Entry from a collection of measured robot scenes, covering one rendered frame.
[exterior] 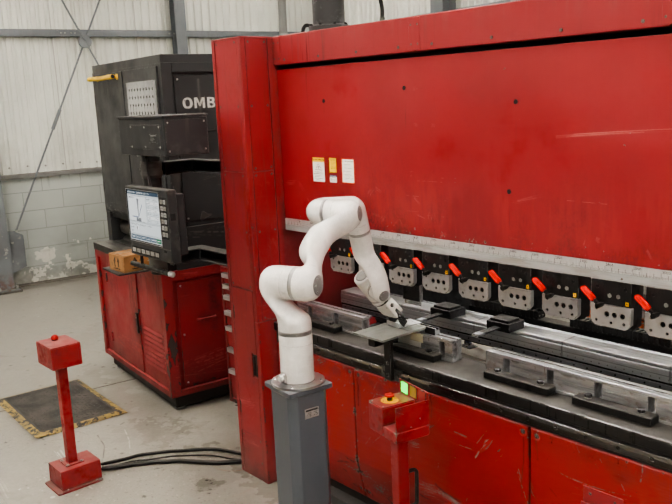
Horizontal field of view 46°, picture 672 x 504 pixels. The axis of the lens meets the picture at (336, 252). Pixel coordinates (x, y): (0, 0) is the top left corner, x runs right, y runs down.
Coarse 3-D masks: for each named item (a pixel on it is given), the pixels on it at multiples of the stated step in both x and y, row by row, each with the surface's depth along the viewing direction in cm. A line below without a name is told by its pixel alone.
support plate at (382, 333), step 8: (368, 328) 344; (376, 328) 344; (384, 328) 343; (392, 328) 343; (408, 328) 342; (416, 328) 341; (424, 328) 343; (368, 336) 333; (376, 336) 332; (384, 336) 332; (392, 336) 332; (400, 336) 333
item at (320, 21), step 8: (312, 0) 372; (320, 0) 368; (328, 0) 367; (336, 0) 368; (312, 8) 373; (320, 8) 369; (328, 8) 368; (336, 8) 369; (320, 16) 369; (328, 16) 368; (336, 16) 369; (344, 16) 374; (312, 24) 373; (320, 24) 368; (328, 24) 367; (336, 24) 368; (344, 24) 370
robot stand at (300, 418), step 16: (272, 400) 284; (288, 400) 275; (304, 400) 276; (320, 400) 280; (288, 416) 276; (304, 416) 277; (320, 416) 281; (288, 432) 278; (304, 432) 278; (320, 432) 282; (288, 448) 279; (304, 448) 279; (320, 448) 283; (288, 464) 281; (304, 464) 280; (320, 464) 284; (288, 480) 283; (304, 480) 281; (320, 480) 285; (288, 496) 285; (304, 496) 282; (320, 496) 286
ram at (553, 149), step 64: (384, 64) 334; (448, 64) 308; (512, 64) 285; (576, 64) 266; (640, 64) 249; (320, 128) 372; (384, 128) 340; (448, 128) 313; (512, 128) 290; (576, 128) 270; (640, 128) 253; (320, 192) 379; (384, 192) 346; (448, 192) 318; (512, 192) 294; (576, 192) 274; (640, 192) 256; (576, 256) 278; (640, 256) 260
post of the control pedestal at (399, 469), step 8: (392, 448) 320; (400, 448) 317; (392, 456) 321; (400, 456) 318; (408, 456) 320; (392, 464) 322; (400, 464) 319; (408, 464) 321; (392, 472) 323; (400, 472) 319; (408, 472) 321; (392, 480) 324; (400, 480) 320; (408, 480) 322; (392, 488) 325; (400, 488) 320; (408, 488) 323; (400, 496) 321; (408, 496) 323
